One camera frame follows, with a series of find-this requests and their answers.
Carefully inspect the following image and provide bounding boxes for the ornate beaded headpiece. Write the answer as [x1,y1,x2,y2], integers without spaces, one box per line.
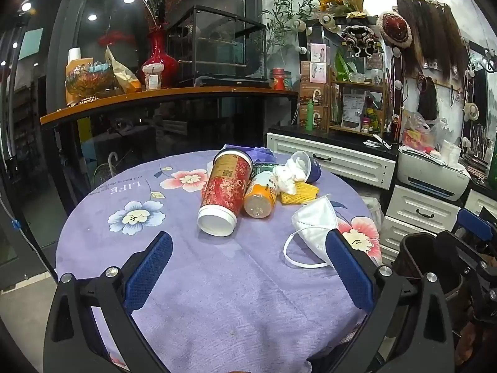
[341,25,383,57]

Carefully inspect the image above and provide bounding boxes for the red vase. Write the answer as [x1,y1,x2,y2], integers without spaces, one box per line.
[140,27,179,88]

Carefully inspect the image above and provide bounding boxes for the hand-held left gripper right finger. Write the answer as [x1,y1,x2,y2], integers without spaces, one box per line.
[325,228,455,373]

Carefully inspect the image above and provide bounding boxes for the black framed glass terrarium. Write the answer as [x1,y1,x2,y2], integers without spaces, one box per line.
[167,5,268,82]

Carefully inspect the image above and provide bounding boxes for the purple tissue package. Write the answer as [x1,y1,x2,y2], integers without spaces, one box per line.
[248,147,277,166]

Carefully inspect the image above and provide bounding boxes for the white desk drawer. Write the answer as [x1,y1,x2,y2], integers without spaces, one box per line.
[267,132,397,191]

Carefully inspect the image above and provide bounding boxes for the yellow foam fruit net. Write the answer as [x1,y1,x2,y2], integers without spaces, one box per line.
[280,182,320,205]

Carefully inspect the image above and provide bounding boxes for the green leafy branches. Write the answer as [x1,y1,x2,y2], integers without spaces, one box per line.
[262,0,327,53]

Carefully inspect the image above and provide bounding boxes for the white printer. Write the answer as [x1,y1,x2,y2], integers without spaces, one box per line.
[396,150,471,202]

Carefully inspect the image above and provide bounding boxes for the red paper cup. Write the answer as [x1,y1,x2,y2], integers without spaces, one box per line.
[197,148,254,237]

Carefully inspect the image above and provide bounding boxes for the brown trash bin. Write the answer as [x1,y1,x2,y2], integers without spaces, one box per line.
[391,232,497,370]

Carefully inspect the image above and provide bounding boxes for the white plastic container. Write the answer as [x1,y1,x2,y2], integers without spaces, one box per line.
[440,140,461,166]

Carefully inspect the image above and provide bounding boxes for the pink photo card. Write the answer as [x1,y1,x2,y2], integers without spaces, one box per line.
[310,43,331,63]

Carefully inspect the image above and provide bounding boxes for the wooden shelf rack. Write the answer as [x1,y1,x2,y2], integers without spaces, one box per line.
[328,68,389,136]

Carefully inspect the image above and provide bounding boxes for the red dried branches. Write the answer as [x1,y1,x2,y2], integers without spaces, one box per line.
[136,0,183,34]

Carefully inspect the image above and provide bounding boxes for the brown product box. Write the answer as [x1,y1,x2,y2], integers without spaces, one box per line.
[298,105,331,130]
[299,83,331,106]

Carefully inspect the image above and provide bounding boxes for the hanging hair extensions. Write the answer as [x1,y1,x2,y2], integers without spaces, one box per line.
[396,0,472,82]

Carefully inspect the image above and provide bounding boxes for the brown photo box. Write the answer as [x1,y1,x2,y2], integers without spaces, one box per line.
[301,61,329,84]

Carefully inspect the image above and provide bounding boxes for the red embroidered hat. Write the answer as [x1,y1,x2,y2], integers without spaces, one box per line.
[377,11,412,49]

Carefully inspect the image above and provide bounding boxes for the orange plastic bottle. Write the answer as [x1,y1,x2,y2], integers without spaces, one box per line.
[243,170,279,219]

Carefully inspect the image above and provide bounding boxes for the white face mask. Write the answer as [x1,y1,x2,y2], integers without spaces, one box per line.
[283,195,344,269]

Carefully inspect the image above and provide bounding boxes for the patterned glass bowl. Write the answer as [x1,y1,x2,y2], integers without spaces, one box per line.
[65,62,115,99]

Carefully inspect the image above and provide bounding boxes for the curved wooden counter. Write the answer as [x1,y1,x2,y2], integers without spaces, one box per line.
[40,86,299,126]

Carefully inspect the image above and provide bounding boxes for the hanging dark wig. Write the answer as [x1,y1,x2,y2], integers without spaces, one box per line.
[417,78,439,121]

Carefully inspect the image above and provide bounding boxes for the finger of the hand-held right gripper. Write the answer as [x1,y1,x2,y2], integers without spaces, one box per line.
[435,230,497,319]
[456,207,497,243]

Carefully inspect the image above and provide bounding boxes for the white drawer cabinet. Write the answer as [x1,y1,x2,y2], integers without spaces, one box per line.
[382,184,463,265]

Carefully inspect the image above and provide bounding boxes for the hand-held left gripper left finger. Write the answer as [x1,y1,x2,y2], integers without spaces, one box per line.
[43,231,173,373]

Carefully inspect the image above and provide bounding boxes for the purple floral tablecloth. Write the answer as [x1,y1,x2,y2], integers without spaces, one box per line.
[55,150,383,373]

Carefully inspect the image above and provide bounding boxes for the kraft paper snack bag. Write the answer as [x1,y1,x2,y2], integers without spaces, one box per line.
[105,46,142,94]

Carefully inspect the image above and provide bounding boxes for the clear bag of pink items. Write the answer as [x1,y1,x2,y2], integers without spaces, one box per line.
[401,111,447,152]

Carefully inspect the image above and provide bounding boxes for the white tissue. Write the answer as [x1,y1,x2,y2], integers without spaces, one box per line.
[273,159,307,195]

